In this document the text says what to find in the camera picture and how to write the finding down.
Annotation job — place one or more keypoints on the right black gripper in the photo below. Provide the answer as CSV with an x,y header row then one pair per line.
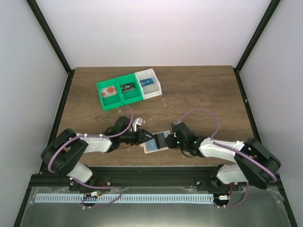
x,y
170,141

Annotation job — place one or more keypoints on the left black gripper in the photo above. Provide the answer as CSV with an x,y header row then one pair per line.
x,y
141,137

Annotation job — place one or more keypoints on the pink leather card holder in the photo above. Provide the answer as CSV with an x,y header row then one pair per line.
x,y
150,146

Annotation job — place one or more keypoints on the black VIP card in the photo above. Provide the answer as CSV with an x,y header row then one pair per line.
x,y
160,139

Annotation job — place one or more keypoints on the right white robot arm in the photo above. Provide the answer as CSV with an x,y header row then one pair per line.
x,y
252,162

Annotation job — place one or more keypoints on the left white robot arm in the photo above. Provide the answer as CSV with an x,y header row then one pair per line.
x,y
63,154

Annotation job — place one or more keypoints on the black card in bin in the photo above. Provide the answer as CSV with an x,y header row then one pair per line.
x,y
127,87

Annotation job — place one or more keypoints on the blue card in bin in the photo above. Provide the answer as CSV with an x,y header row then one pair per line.
x,y
146,82

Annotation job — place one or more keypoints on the red dotted card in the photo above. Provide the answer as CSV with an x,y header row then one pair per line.
x,y
108,91

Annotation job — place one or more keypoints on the middle green bin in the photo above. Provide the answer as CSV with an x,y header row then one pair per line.
x,y
132,96

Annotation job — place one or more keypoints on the green bin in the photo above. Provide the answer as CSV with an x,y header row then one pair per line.
x,y
112,102
132,96

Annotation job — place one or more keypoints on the left green bin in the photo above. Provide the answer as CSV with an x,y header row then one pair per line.
x,y
112,102

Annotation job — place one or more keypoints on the white bin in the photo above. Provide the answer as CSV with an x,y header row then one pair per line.
x,y
150,91

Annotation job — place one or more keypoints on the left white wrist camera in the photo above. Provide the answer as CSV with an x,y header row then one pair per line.
x,y
136,124

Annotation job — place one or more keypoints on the light blue slotted cable duct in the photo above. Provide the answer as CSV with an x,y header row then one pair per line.
x,y
125,198

